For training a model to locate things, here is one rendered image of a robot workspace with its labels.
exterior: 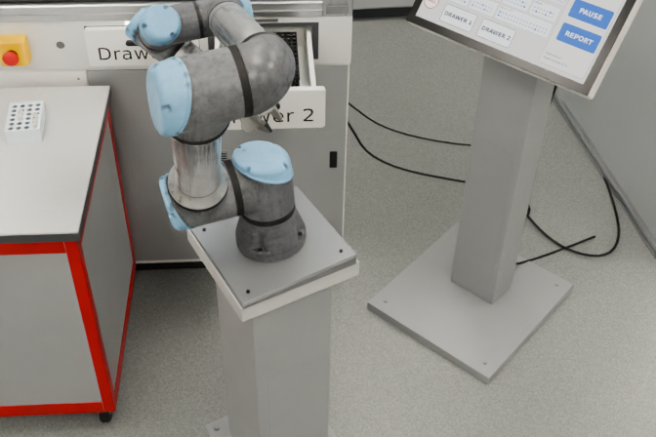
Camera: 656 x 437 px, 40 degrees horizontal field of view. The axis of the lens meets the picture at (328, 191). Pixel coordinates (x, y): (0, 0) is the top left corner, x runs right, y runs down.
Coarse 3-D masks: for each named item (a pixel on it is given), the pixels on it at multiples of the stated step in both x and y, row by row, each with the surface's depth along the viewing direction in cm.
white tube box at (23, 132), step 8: (16, 104) 226; (24, 104) 226; (32, 104) 226; (40, 104) 226; (8, 112) 223; (16, 112) 223; (24, 112) 223; (32, 112) 223; (40, 112) 223; (8, 120) 221; (16, 120) 221; (24, 120) 221; (40, 120) 220; (8, 128) 218; (16, 128) 219; (24, 128) 219; (32, 128) 218; (40, 128) 219; (8, 136) 218; (16, 136) 218; (24, 136) 218; (32, 136) 219; (40, 136) 219
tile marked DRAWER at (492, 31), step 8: (480, 24) 218; (488, 24) 217; (496, 24) 216; (480, 32) 218; (488, 32) 217; (496, 32) 216; (504, 32) 215; (512, 32) 214; (488, 40) 217; (496, 40) 216; (504, 40) 215
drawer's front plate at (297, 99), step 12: (288, 96) 210; (300, 96) 210; (312, 96) 210; (324, 96) 211; (288, 108) 212; (300, 108) 213; (312, 108) 213; (324, 108) 213; (264, 120) 214; (300, 120) 215; (324, 120) 215
